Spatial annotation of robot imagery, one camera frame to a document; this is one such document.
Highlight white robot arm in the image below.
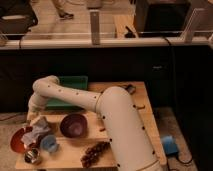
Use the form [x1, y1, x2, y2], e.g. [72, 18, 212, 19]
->
[28, 76, 163, 171]

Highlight blue plastic cup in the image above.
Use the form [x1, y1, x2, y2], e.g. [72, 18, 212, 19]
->
[40, 135, 59, 153]

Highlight metal cup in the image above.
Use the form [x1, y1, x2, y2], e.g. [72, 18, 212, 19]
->
[24, 148, 41, 164]

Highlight black sunglasses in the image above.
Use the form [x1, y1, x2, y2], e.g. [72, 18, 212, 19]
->
[122, 84, 136, 94]

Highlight green tray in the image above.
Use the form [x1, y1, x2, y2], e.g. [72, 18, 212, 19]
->
[46, 76, 88, 110]

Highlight purple bowl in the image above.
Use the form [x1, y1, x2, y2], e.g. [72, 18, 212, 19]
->
[60, 114, 87, 138]

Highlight wooden table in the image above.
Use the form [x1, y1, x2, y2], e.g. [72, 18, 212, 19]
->
[15, 82, 167, 171]

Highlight bunch of dark grapes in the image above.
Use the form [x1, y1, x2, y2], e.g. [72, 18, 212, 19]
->
[80, 141, 110, 168]

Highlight grey cloth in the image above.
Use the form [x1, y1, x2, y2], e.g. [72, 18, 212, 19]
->
[21, 116, 51, 147]

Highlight person's leg and shoe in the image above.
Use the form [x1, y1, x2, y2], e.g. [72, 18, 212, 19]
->
[51, 0, 74, 20]

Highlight blue object on floor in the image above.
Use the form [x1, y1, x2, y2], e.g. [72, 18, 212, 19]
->
[161, 136, 179, 156]

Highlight red plate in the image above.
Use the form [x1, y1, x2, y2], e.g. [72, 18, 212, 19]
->
[10, 127, 32, 154]

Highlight black office chair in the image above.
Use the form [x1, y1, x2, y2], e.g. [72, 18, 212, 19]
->
[0, 0, 38, 40]

